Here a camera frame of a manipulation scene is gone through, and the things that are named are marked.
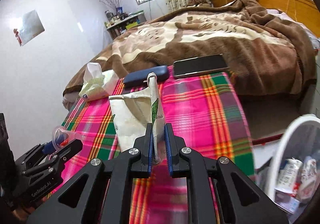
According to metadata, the wall poster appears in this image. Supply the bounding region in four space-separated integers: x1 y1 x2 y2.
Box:
14 10 45 46

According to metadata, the vase with dry branches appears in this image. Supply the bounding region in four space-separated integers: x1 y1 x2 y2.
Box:
101 0 123 15

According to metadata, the pink plaid bed sheet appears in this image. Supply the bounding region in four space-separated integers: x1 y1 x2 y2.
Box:
62 73 255 223

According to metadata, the wooden headboard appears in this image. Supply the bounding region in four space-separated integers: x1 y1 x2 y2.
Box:
256 0 320 37

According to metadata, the white paper carton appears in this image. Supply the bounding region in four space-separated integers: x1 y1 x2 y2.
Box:
109 73 165 164

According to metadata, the black smartphone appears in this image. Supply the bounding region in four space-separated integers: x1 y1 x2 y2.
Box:
173 54 229 79

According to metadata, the tissue pack green white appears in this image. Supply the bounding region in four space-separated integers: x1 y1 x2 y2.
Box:
79 62 119 101

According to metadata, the brown fleece blanket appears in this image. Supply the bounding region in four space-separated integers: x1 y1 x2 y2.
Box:
62 0 318 100

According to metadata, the white trash basket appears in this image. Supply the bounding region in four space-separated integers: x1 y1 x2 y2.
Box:
263 114 319 223

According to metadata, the dark blue glasses case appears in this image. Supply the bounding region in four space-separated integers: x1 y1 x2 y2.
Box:
123 65 170 88

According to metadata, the clear plastic cup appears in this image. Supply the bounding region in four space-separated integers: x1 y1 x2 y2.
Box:
52 126 82 151

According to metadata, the cluttered side shelf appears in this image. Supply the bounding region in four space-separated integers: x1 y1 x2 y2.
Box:
105 10 146 39

